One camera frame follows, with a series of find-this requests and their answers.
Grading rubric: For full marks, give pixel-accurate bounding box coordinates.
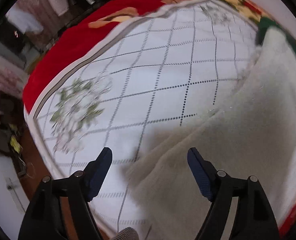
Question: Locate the white fluffy fleece garment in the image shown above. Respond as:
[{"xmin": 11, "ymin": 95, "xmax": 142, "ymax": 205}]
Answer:
[{"xmin": 127, "ymin": 27, "xmax": 296, "ymax": 239}]

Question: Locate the pink patterned curtain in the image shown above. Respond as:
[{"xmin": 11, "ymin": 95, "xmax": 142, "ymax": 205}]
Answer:
[{"xmin": 0, "ymin": 56, "xmax": 29, "ymax": 99}]

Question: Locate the white grid-patterned bed sheet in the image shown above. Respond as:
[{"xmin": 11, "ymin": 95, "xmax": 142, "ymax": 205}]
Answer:
[{"xmin": 26, "ymin": 0, "xmax": 257, "ymax": 239}]

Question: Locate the red floral blanket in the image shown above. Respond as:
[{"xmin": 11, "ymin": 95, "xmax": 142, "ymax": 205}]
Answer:
[{"xmin": 23, "ymin": 0, "xmax": 296, "ymax": 237}]

